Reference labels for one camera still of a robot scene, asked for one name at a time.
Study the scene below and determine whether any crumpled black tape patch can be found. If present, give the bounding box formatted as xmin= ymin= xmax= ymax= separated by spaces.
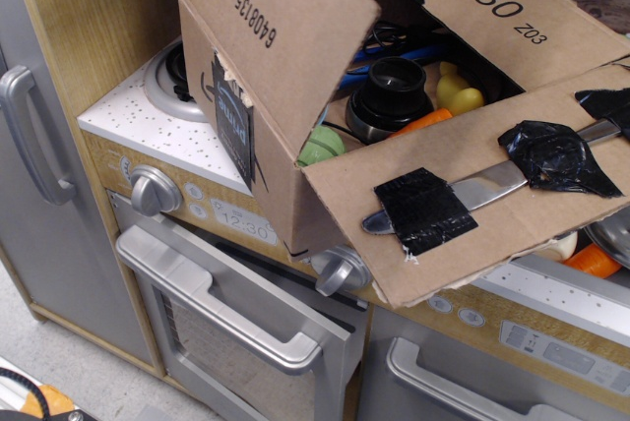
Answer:
xmin=497 ymin=120 xmax=622 ymax=199

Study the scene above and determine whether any orange object bottom left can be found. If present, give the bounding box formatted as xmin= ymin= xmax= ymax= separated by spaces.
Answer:
xmin=21 ymin=383 xmax=76 ymax=417

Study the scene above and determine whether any silver stove burner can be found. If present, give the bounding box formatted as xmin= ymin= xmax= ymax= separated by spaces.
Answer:
xmin=144 ymin=39 xmax=208 ymax=123

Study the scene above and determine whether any black tape patch right edge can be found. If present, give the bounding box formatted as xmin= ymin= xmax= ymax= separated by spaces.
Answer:
xmin=574 ymin=88 xmax=629 ymax=142

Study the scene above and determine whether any black tape patch on knife tip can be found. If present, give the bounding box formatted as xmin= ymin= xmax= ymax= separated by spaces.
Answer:
xmin=374 ymin=168 xmax=478 ymax=256

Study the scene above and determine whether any yellow rubber duck toy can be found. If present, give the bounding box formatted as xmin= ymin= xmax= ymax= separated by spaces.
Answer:
xmin=436 ymin=62 xmax=485 ymax=116

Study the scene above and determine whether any grey toy fridge door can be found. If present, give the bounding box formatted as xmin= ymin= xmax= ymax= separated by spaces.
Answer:
xmin=1 ymin=0 xmax=155 ymax=367

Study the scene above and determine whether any black prime tape label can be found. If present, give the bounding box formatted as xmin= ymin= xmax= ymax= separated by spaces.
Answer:
xmin=212 ymin=49 xmax=269 ymax=191

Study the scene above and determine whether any toy dishwasher door with handle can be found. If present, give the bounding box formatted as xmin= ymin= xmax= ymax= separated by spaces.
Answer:
xmin=357 ymin=308 xmax=629 ymax=420

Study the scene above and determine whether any orange toy carrot in sink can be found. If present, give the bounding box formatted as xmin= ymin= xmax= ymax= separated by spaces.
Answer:
xmin=564 ymin=243 xmax=622 ymax=278

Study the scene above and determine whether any black round device with silver base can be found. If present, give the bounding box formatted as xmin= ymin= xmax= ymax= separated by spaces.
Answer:
xmin=346 ymin=57 xmax=434 ymax=145

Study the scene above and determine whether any orange toy carrot in box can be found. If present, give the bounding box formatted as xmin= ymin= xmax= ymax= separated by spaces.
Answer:
xmin=389 ymin=108 xmax=453 ymax=139

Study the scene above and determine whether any large brown cardboard box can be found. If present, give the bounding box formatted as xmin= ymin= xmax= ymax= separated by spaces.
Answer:
xmin=179 ymin=0 xmax=629 ymax=307

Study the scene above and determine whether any toy oven door with handle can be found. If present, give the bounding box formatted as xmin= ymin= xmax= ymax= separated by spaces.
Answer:
xmin=109 ymin=193 xmax=368 ymax=420

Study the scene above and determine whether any left silver oven knob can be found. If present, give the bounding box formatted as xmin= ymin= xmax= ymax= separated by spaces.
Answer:
xmin=130 ymin=164 xmax=183 ymax=217

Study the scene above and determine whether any right silver oven knob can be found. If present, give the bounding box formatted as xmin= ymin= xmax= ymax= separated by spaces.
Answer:
xmin=309 ymin=245 xmax=372 ymax=296

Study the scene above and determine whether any cream toy food piece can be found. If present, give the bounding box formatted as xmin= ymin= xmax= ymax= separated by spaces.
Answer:
xmin=540 ymin=232 xmax=578 ymax=263

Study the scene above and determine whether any wooden toy kitchen unit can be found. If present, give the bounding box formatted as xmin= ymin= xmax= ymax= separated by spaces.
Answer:
xmin=25 ymin=0 xmax=629 ymax=420

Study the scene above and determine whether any blue plastic handle tool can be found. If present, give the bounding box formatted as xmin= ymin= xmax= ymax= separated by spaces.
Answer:
xmin=339 ymin=43 xmax=451 ymax=90

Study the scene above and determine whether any silver oven knob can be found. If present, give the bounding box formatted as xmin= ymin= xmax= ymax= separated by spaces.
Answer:
xmin=309 ymin=245 xmax=372 ymax=296
xmin=130 ymin=164 xmax=183 ymax=217

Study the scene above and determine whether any silver table knife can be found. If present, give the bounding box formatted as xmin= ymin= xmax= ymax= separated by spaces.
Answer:
xmin=361 ymin=119 xmax=621 ymax=235

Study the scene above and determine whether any black cable bottom left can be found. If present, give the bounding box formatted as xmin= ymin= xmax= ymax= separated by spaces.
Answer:
xmin=0 ymin=366 xmax=57 ymax=418

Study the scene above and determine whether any silver metal pan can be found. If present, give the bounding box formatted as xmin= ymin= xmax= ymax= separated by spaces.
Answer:
xmin=585 ymin=207 xmax=630 ymax=269

